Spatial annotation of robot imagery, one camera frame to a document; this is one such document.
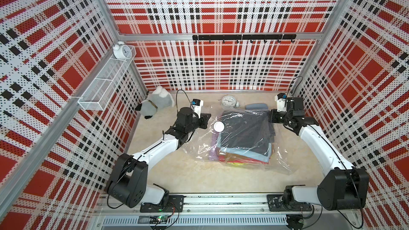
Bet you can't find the clear plastic vacuum bag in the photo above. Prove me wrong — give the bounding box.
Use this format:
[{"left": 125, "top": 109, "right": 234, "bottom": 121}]
[{"left": 183, "top": 108, "right": 293, "bottom": 175}]

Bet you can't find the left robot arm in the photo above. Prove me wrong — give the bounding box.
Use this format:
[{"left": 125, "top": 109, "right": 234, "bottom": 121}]
[{"left": 104, "top": 107, "right": 212, "bottom": 209}]

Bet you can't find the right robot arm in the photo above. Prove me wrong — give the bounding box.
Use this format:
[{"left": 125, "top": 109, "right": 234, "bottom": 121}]
[{"left": 270, "top": 93, "right": 370, "bottom": 210}]

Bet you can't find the white vacuum bag valve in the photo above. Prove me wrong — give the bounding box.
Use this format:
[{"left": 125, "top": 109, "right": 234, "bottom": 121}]
[{"left": 213, "top": 121, "right": 225, "bottom": 133}]

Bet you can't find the blue glasses case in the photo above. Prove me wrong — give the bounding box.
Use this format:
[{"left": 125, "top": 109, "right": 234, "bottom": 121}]
[{"left": 245, "top": 103, "right": 268, "bottom": 110}]

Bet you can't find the white alarm clock on table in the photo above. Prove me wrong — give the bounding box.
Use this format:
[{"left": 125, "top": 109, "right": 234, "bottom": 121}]
[{"left": 220, "top": 95, "right": 240, "bottom": 108}]

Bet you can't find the grey white plush toy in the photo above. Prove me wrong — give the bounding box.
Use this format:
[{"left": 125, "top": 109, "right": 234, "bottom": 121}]
[{"left": 135, "top": 86, "right": 176, "bottom": 119}]

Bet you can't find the purple folded garment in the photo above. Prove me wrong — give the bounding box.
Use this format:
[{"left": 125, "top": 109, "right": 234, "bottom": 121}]
[{"left": 209, "top": 132, "right": 219, "bottom": 161}]

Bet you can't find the light blue folded garment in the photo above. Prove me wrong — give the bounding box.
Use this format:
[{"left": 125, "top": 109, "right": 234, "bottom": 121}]
[{"left": 217, "top": 143, "right": 273, "bottom": 163}]

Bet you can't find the red folded garment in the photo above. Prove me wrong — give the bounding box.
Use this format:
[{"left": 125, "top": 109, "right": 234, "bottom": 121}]
[{"left": 217, "top": 153, "right": 269, "bottom": 165}]

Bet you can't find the white alarm clock on shelf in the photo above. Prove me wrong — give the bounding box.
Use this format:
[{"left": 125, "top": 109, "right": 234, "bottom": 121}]
[{"left": 113, "top": 41, "right": 132, "bottom": 60}]

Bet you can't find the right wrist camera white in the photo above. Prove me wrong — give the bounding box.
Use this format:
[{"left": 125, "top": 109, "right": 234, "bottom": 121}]
[{"left": 275, "top": 93, "right": 287, "bottom": 112}]

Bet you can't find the black wall hook rail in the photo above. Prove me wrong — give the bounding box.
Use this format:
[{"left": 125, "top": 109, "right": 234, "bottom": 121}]
[{"left": 192, "top": 34, "right": 297, "bottom": 41}]

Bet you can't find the white wire mesh shelf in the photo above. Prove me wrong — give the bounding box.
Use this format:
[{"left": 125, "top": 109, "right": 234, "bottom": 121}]
[{"left": 78, "top": 45, "right": 136, "bottom": 111}]

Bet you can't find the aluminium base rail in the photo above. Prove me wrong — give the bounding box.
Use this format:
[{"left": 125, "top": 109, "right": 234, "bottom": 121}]
[{"left": 89, "top": 193, "right": 364, "bottom": 230}]

